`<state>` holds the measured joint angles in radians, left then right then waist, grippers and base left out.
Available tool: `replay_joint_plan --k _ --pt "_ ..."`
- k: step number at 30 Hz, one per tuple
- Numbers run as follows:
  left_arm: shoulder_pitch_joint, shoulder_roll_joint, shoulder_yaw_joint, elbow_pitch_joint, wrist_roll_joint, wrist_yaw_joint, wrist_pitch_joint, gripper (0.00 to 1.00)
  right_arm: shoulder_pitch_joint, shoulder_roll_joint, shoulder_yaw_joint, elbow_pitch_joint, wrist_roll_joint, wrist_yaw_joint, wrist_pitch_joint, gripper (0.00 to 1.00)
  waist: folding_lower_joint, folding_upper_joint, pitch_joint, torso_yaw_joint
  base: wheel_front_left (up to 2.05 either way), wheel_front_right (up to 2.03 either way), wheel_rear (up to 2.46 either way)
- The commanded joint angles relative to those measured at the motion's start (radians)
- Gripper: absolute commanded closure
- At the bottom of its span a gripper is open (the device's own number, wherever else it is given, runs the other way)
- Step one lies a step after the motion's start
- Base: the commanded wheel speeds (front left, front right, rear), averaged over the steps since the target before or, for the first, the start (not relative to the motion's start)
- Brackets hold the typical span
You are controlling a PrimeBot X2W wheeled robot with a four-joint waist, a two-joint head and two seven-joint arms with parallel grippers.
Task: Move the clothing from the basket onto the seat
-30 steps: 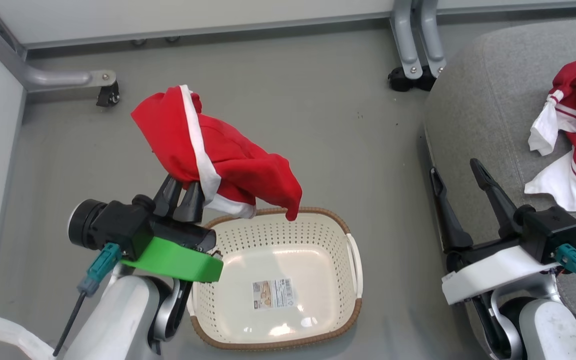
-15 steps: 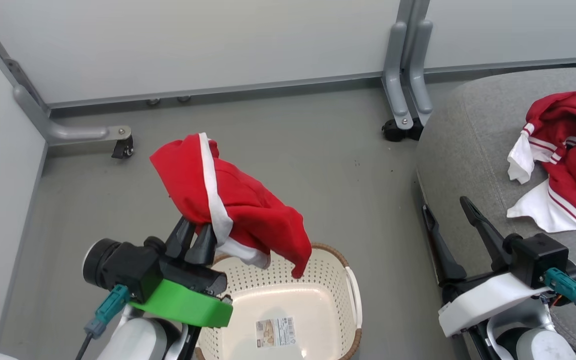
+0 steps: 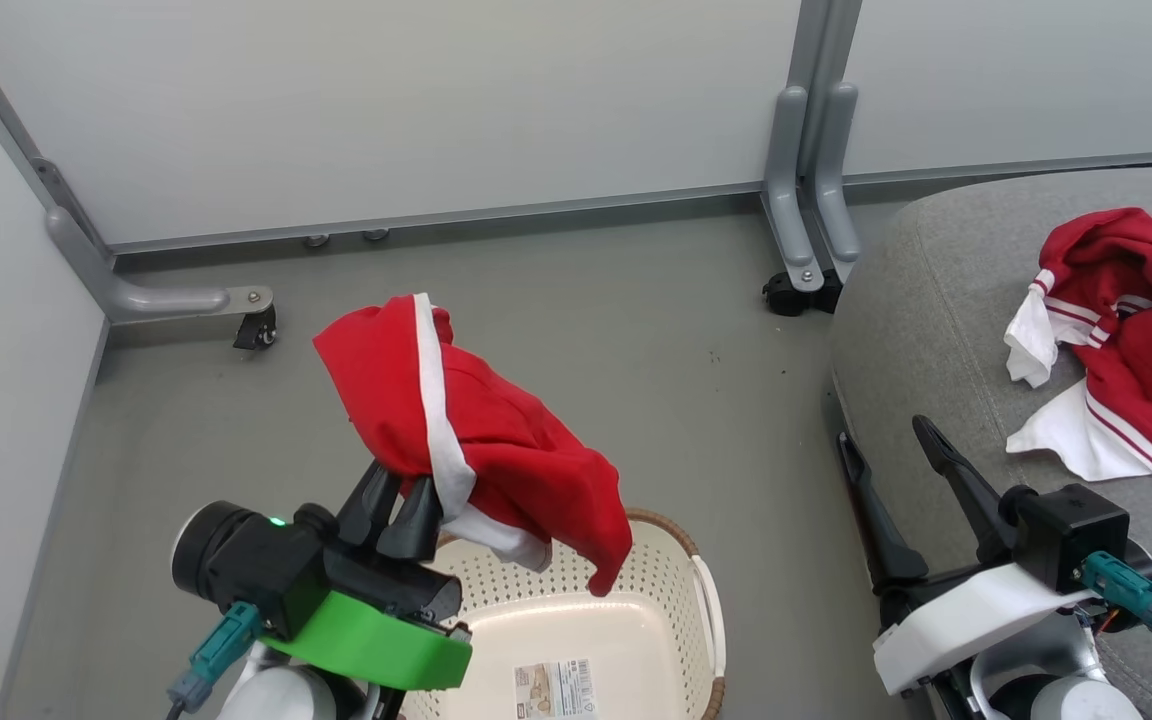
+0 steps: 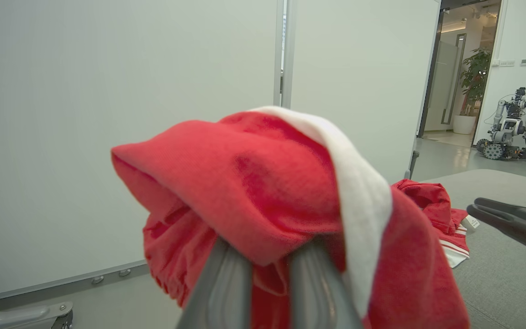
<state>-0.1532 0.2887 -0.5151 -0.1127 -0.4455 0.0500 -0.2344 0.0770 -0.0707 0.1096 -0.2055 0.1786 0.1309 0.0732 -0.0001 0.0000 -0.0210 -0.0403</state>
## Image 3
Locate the black caster wheel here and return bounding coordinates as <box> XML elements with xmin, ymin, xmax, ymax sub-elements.
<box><xmin>232</xmin><ymin>304</ymin><xmax>279</xmax><ymax>352</ymax></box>
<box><xmin>762</xmin><ymin>271</ymin><xmax>809</xmax><ymax>319</ymax></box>
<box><xmin>805</xmin><ymin>268</ymin><xmax>845</xmax><ymax>314</ymax></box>

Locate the paper label sticker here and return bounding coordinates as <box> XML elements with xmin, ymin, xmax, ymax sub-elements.
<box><xmin>513</xmin><ymin>657</ymin><xmax>600</xmax><ymax>720</ymax></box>

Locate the grey fabric sofa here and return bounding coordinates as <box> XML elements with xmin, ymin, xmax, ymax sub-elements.
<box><xmin>828</xmin><ymin>164</ymin><xmax>1152</xmax><ymax>720</ymax></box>

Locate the black cable teal connector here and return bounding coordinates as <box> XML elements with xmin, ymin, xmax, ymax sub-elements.
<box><xmin>1080</xmin><ymin>550</ymin><xmax>1152</xmax><ymax>672</ymax></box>
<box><xmin>167</xmin><ymin>600</ymin><xmax>266</xmax><ymax>720</ymax></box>

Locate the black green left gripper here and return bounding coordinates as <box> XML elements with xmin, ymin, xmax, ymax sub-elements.
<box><xmin>260</xmin><ymin>461</ymin><xmax>475</xmax><ymax>692</ymax></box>

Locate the cream perforated laundry basket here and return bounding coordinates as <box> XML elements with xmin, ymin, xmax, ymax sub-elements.
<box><xmin>400</xmin><ymin>507</ymin><xmax>728</xmax><ymax>720</ymax></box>

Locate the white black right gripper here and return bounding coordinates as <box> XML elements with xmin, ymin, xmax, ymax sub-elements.
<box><xmin>837</xmin><ymin>414</ymin><xmax>1103</xmax><ymax>697</ymax></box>

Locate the red garment with white band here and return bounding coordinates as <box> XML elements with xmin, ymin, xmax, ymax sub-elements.
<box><xmin>313</xmin><ymin>293</ymin><xmax>635</xmax><ymax>599</ymax></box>

